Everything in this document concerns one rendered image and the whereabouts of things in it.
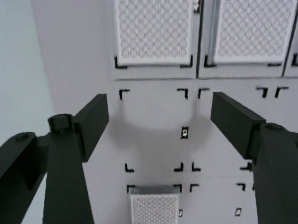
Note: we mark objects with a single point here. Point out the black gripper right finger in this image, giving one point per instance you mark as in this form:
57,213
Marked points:
274,154

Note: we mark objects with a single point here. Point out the grey deck plate with bay cut-outs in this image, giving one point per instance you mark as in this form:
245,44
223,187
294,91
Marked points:
74,41

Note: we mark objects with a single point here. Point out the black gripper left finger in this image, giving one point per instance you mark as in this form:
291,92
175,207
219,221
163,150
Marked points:
26,158

